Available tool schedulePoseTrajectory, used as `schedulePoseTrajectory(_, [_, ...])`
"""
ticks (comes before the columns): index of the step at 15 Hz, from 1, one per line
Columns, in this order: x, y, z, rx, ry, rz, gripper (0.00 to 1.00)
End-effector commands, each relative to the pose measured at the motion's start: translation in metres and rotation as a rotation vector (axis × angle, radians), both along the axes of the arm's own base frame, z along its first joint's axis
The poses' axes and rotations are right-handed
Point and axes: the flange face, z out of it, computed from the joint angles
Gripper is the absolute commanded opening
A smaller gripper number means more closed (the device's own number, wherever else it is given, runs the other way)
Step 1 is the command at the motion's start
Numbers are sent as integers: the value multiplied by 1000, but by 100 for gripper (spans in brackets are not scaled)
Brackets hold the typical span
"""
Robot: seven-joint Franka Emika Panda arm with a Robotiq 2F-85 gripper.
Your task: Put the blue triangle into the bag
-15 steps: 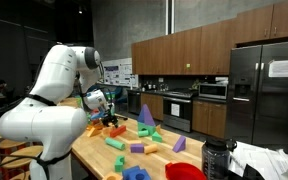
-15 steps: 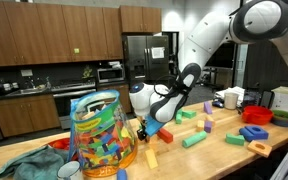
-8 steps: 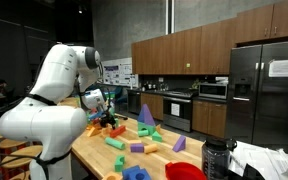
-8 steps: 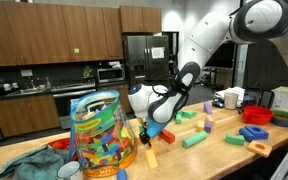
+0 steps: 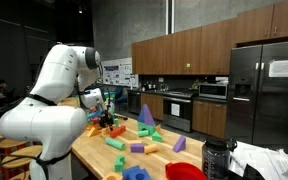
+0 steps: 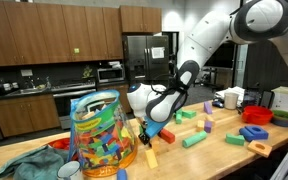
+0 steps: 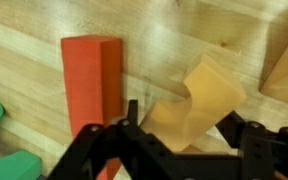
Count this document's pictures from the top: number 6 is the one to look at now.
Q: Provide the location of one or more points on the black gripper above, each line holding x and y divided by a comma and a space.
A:
144, 126

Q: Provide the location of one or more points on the blue cube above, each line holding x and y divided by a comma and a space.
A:
157, 128

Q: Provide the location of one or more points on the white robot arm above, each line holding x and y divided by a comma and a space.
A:
210, 33

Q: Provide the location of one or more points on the green triangle block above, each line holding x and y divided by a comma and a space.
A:
189, 114

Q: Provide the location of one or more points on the green short cylinder block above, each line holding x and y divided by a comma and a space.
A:
141, 129
178, 119

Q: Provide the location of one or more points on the yellow flat block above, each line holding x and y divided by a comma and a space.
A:
151, 159

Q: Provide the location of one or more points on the red long block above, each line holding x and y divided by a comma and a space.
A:
167, 136

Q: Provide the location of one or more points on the blue short cylinder block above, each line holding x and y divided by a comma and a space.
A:
121, 175

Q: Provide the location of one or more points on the green long cylinder block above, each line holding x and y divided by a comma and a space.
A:
194, 139

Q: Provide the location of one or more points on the purple rectangular block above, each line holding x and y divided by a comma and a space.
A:
208, 126

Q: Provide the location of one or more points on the orange rectangular block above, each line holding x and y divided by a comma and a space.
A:
210, 119

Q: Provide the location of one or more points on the purple wedge block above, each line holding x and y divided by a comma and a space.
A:
208, 108

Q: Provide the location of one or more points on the stainless microwave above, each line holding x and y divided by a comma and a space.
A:
110, 75

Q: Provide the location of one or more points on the stainless steel fridge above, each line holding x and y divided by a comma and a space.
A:
140, 60

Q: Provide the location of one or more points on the white enamel mug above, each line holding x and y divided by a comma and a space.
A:
70, 171

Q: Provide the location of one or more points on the red round dish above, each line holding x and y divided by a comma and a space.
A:
60, 144

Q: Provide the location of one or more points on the stainless oven with stove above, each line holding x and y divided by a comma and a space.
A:
67, 103

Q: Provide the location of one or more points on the white paper on fridge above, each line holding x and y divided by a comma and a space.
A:
157, 52

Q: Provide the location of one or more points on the green potted plant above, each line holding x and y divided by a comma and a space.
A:
87, 72

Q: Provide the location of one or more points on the green small arch block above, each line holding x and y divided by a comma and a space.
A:
234, 139

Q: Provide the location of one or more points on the grey paper cup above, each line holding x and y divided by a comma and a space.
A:
231, 101

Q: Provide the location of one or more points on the white papers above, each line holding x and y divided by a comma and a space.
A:
229, 90

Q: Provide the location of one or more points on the blue half-round block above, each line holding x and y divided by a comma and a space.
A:
245, 134

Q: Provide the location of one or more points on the green sticky note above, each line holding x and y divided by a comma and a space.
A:
76, 50

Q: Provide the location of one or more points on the blue square block with hole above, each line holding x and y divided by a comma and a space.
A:
256, 132

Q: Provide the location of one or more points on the red bowl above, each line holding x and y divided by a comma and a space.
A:
257, 115

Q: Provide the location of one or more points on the orange square block with hole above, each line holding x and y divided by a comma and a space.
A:
260, 149

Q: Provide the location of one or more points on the teal cloth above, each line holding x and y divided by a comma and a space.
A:
30, 163

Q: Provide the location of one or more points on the brown wide base cabinet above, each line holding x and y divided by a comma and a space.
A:
24, 115

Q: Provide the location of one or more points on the black device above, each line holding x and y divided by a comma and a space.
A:
267, 99

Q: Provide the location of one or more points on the green and blue bowl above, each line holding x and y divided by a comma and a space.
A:
284, 119

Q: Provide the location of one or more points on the white box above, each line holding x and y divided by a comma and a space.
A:
285, 99

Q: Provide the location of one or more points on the brown upper wall cabinets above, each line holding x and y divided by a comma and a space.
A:
50, 30

